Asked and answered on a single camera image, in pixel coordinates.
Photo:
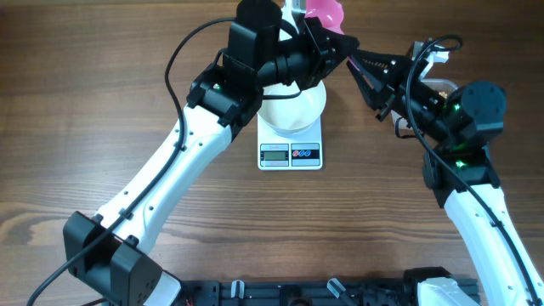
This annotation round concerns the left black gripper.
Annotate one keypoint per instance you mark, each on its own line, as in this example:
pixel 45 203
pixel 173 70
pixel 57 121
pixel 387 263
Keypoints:
pixel 327 59

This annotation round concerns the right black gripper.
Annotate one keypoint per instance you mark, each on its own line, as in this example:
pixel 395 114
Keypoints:
pixel 394 84

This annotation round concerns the pink plastic scoop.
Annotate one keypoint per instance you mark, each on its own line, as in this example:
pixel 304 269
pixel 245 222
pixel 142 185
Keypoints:
pixel 329 12

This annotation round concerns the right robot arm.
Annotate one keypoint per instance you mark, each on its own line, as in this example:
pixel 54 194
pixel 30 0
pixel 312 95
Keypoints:
pixel 458 170

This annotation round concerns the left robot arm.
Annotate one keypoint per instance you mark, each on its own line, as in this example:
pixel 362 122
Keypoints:
pixel 110 251

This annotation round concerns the white bowl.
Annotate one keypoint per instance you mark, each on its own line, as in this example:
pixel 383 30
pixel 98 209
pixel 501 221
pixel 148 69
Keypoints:
pixel 287 116

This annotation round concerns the white digital kitchen scale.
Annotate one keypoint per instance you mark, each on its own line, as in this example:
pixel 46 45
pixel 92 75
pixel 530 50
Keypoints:
pixel 299 151

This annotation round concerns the clear plastic container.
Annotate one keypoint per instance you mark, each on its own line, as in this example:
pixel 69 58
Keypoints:
pixel 435 84

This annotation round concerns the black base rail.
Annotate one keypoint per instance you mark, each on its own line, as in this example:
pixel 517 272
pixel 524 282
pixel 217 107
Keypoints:
pixel 240 293

